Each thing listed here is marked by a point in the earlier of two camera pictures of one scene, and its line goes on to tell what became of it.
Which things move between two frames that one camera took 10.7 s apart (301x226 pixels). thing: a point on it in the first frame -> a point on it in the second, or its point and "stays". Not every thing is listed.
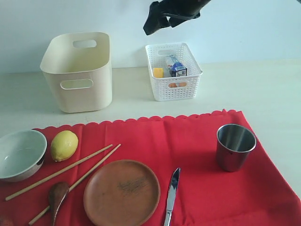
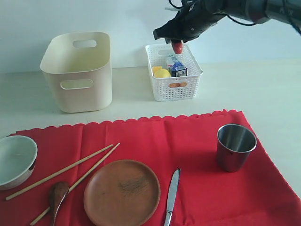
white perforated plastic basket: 173,88 stays
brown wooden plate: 121,192 stays
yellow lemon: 63,145 -> 163,73
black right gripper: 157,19 -> 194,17
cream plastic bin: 77,68 stays
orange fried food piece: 174,84 stays
